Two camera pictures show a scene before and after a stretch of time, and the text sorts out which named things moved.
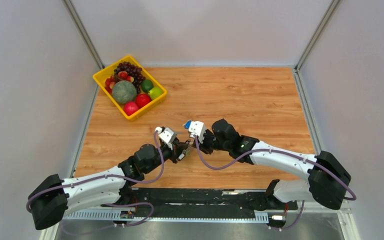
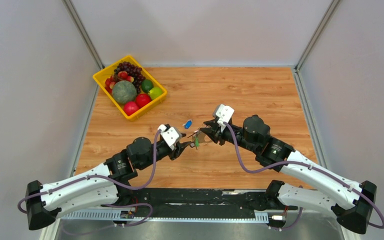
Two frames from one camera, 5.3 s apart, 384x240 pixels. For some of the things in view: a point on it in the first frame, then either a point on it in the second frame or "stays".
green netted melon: (124, 91) stays
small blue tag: (187, 124) stays
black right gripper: (202, 146) to (214, 132)
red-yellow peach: (130, 78) stays
